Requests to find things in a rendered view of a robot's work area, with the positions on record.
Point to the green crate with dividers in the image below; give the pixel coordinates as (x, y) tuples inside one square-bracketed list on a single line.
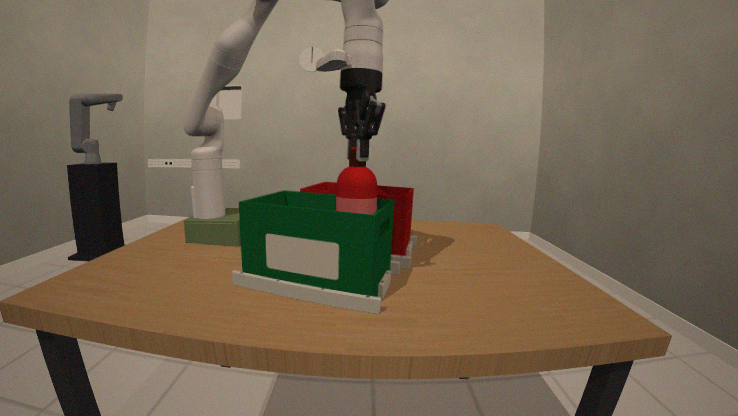
[(312, 244)]

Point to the red crate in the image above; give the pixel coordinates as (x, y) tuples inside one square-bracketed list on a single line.
[(401, 211)]

